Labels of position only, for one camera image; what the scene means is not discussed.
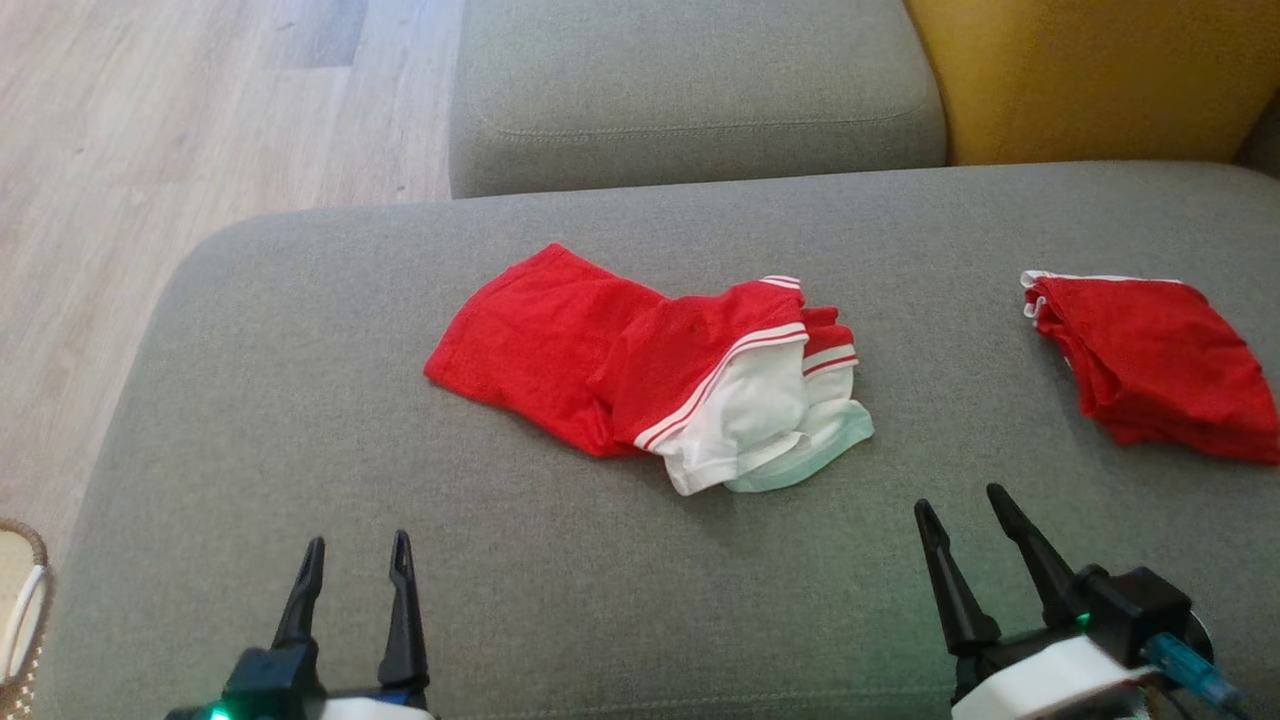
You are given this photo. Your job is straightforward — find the grey sofa back cushion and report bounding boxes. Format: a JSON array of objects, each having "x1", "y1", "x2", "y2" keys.
[{"x1": 449, "y1": 0, "x2": 949, "y2": 200}]

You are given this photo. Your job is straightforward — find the wicker laundry basket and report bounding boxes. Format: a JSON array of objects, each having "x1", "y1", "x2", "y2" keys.
[{"x1": 0, "y1": 517, "x2": 52, "y2": 720}]

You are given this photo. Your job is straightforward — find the red shorts with white trim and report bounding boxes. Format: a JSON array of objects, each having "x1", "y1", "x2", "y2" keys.
[{"x1": 1019, "y1": 269, "x2": 1280, "y2": 467}]

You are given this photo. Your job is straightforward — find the right camera cable blue connector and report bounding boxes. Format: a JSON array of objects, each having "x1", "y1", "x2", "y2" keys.
[{"x1": 1140, "y1": 631, "x2": 1250, "y2": 717}]

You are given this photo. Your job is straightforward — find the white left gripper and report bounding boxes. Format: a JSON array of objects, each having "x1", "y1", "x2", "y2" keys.
[{"x1": 164, "y1": 529, "x2": 439, "y2": 720}]

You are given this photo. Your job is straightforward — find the large grey sofa seat cushion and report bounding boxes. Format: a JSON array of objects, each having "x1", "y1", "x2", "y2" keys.
[{"x1": 35, "y1": 160, "x2": 1280, "y2": 720}]

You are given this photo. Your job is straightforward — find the red shirt with white sleeves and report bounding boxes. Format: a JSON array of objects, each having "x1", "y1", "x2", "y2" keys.
[{"x1": 422, "y1": 242, "x2": 877, "y2": 498}]

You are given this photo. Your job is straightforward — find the yellow sofa cushion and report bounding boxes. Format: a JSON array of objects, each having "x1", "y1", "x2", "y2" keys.
[{"x1": 904, "y1": 0, "x2": 1280, "y2": 167}]

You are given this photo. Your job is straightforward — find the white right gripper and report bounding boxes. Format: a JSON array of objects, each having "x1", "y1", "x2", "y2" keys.
[{"x1": 913, "y1": 483, "x2": 1152, "y2": 720}]

